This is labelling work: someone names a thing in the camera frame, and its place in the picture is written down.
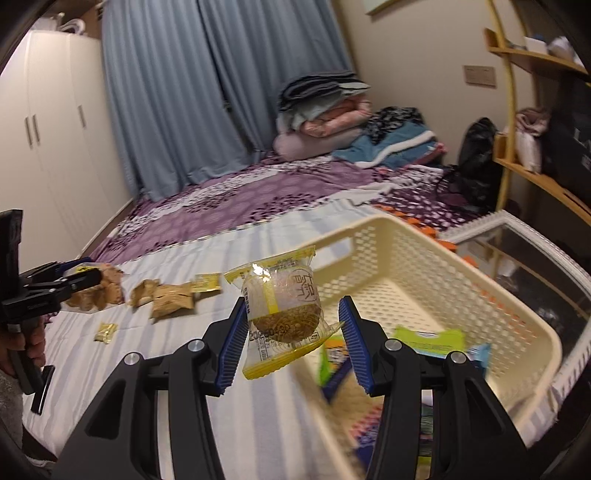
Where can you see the white box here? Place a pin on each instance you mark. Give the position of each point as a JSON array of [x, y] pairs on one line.
[[535, 44]]

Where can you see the wall socket plate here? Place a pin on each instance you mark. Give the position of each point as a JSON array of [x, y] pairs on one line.
[[480, 76]]

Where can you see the picture frame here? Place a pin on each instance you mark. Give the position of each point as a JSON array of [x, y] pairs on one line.
[[381, 4]]

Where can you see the white framed mirror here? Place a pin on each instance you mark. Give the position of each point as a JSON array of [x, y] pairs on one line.
[[531, 277]]

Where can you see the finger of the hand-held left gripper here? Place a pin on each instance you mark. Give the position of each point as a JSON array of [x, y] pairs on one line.
[[55, 290], [51, 272]]

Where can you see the pink cloth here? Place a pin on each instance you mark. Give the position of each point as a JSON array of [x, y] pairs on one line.
[[531, 120]]

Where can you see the green seaweed snack packet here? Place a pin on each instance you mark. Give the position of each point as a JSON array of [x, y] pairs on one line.
[[429, 341]]

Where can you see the blue curtain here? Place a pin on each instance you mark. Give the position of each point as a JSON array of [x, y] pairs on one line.
[[184, 92]]

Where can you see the wooden curved shelf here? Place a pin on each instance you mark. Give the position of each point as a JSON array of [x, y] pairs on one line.
[[526, 168]]

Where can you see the black shopping bag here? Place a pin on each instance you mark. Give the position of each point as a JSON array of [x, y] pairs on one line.
[[570, 138]]

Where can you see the light blue snack packet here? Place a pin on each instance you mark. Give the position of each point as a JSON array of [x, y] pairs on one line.
[[480, 355]]

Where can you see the small yellow packet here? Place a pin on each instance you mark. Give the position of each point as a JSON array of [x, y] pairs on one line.
[[106, 332], [206, 282]]

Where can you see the white folded bags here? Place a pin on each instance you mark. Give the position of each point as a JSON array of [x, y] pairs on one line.
[[528, 150]]

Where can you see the white wardrobe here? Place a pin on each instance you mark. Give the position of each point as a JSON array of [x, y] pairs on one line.
[[60, 138]]

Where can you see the cream perforated plastic basket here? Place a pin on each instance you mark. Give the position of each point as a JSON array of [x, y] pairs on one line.
[[415, 258]]

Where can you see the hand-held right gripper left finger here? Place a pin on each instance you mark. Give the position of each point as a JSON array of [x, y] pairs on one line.
[[233, 344]]

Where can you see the orange foam mat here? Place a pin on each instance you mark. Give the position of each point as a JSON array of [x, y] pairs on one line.
[[438, 233]]

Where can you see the person's left hand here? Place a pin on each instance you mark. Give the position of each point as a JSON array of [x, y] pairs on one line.
[[37, 344]]

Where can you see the grey folded blanket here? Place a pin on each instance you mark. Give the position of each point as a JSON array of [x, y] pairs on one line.
[[318, 87]]

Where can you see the clear yellow-edged mooncake packet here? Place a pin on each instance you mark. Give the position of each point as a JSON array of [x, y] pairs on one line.
[[286, 304]]

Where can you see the blue fleece blanket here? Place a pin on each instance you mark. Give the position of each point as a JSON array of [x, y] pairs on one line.
[[388, 147]]

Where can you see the striped bed sheet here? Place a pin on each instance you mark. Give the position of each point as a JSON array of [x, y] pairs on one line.
[[161, 341]]

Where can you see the pink floral quilt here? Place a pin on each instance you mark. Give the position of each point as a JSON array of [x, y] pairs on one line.
[[341, 117]]

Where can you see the clear cookie packet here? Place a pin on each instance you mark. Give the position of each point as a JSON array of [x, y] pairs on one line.
[[104, 295]]

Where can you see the leopard print cloth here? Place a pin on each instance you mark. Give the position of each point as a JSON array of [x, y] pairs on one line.
[[392, 122]]

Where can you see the black handbag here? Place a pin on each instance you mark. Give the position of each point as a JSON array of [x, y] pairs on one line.
[[478, 161]]

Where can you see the pale pink pillow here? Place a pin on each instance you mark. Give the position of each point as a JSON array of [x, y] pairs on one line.
[[309, 143]]

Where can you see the navy cracker packet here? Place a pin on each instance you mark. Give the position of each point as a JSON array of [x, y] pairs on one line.
[[367, 431]]

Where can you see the purple floral bedspread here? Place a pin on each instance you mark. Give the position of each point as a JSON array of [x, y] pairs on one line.
[[231, 203]]

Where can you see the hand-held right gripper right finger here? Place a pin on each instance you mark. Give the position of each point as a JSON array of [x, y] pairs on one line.
[[353, 346]]

